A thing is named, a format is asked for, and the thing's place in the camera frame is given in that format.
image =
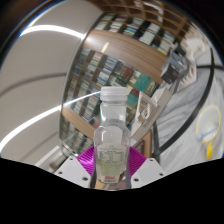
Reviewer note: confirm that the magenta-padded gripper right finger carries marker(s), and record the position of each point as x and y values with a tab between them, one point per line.
148	170

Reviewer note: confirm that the wooden cubby shelf unit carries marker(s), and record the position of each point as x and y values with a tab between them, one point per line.
156	13

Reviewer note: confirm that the tall bookshelf full of books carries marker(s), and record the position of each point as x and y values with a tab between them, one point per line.
110	70

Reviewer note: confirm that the straight ceiling light strip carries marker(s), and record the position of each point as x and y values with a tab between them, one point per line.
50	30

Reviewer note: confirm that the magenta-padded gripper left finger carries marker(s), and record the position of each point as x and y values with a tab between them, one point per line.
75	170

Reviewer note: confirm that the clear plastic drink bottle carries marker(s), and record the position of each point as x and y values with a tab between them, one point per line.
111	140

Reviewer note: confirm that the curved ceiling light strip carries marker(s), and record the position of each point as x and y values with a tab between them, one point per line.
33	123

